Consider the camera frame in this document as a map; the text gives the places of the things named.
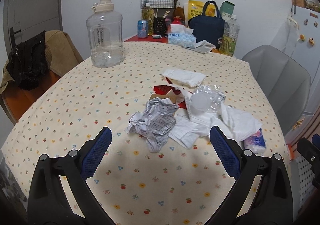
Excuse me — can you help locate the red white paper box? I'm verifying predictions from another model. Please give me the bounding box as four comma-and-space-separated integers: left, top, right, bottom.
149, 77, 192, 120

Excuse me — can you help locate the green carton box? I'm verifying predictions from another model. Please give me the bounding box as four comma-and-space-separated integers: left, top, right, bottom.
220, 1, 235, 21

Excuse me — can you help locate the white paper cloth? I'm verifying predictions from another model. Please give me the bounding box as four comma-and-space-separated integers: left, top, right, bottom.
169, 104, 262, 149

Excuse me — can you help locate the printed receipt paper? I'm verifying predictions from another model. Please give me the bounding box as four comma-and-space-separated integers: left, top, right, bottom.
126, 97, 179, 153

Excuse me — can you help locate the large clear water jug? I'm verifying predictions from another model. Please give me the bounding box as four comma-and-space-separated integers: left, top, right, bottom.
86, 0, 124, 68

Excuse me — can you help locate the blue tissue box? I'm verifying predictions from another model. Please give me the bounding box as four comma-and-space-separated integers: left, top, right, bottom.
168, 24, 196, 48

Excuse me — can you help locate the floral cream tablecloth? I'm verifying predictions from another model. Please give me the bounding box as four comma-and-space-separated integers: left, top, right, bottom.
2, 42, 290, 224

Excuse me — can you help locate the blue soda can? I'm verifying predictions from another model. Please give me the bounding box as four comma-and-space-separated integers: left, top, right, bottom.
137, 19, 148, 39

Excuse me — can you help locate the white tissue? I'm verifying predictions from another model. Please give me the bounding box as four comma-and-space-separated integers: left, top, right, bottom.
161, 69, 206, 87

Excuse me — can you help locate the yellow snack bag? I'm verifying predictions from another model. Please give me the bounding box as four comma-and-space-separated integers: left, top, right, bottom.
187, 0, 216, 20

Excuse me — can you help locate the clear tea bottle right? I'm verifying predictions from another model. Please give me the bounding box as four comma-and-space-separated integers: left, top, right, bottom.
219, 14, 240, 57

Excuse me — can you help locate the grey booklet on table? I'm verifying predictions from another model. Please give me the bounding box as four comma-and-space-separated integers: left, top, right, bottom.
188, 40, 216, 54

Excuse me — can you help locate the grey upholstered chair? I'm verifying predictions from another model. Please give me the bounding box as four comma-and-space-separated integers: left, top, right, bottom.
242, 45, 311, 135

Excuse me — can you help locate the pink blue tissue pack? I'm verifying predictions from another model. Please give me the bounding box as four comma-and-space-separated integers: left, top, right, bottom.
244, 129, 266, 154

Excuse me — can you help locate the yellow drink bottle left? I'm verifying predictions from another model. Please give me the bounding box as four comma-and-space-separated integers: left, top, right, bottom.
142, 3, 154, 36

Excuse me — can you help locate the wire mesh basket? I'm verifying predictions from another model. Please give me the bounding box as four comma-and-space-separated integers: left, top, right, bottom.
140, 0, 177, 9

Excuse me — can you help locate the white mesh hanging bag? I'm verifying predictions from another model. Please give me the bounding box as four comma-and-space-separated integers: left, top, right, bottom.
271, 16, 299, 57

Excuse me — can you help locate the wicker basket on fridge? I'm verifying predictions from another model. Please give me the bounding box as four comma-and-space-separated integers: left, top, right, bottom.
291, 0, 319, 12

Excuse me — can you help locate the navy blue lunch bag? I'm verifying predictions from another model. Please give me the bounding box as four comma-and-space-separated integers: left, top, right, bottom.
188, 0, 225, 49

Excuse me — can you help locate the black pen holder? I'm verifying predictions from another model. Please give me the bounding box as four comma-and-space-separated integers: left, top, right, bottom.
153, 18, 167, 35

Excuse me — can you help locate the white refrigerator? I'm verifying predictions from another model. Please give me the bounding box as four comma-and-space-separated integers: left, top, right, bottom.
285, 6, 319, 143

